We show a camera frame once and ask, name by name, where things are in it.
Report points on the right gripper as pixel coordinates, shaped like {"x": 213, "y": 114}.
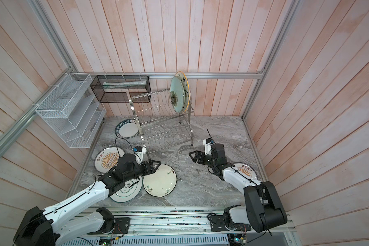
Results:
{"x": 199, "y": 155}

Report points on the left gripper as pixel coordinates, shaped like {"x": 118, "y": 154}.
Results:
{"x": 151, "y": 167}

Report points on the cream floral plate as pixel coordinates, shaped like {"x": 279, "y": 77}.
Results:
{"x": 162, "y": 182}

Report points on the white plate green outline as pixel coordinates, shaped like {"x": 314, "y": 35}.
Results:
{"x": 131, "y": 189}

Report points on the mint green flower plate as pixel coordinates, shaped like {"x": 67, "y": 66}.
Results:
{"x": 177, "y": 94}

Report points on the star pattern orange rim plate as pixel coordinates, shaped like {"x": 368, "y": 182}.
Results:
{"x": 185, "y": 83}

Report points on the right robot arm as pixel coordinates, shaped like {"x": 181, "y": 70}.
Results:
{"x": 263, "y": 209}

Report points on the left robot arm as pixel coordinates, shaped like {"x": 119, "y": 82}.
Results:
{"x": 56, "y": 225}

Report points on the steel two-tier dish rack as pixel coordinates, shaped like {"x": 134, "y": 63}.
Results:
{"x": 160, "y": 126}

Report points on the white plate dark green rim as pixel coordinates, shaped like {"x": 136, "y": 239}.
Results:
{"x": 127, "y": 129}

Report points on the left orange sunburst plate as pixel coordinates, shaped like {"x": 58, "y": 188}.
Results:
{"x": 107, "y": 158}

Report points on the orange sunburst plate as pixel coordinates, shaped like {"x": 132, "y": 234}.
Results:
{"x": 107, "y": 158}
{"x": 246, "y": 170}

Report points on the right orange sunburst plate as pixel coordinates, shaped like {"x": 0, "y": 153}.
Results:
{"x": 246, "y": 170}

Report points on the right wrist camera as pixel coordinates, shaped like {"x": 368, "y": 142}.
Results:
{"x": 208, "y": 145}

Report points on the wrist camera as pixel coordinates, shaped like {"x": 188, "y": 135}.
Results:
{"x": 208, "y": 145}
{"x": 139, "y": 151}

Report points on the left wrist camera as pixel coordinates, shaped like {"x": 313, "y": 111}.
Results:
{"x": 139, "y": 151}

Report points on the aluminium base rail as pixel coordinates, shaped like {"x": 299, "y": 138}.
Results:
{"x": 167, "y": 220}

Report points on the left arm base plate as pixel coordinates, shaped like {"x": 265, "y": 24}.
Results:
{"x": 118, "y": 225}

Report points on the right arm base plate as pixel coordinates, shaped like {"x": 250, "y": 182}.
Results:
{"x": 220, "y": 223}

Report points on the black mesh wall basket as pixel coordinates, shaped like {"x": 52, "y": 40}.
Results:
{"x": 119, "y": 88}

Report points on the horizontal aluminium wall bar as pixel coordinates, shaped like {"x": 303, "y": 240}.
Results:
{"x": 189, "y": 75}

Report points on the white wire mesh shelf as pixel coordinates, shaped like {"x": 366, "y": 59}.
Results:
{"x": 72, "y": 114}

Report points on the left aluminium frame bar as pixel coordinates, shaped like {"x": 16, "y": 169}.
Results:
{"x": 16, "y": 129}

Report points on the aluminium frame bar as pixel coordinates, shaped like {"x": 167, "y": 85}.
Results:
{"x": 294, "y": 6}
{"x": 16, "y": 129}

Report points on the right aluminium frame bar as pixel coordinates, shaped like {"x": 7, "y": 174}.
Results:
{"x": 294, "y": 6}

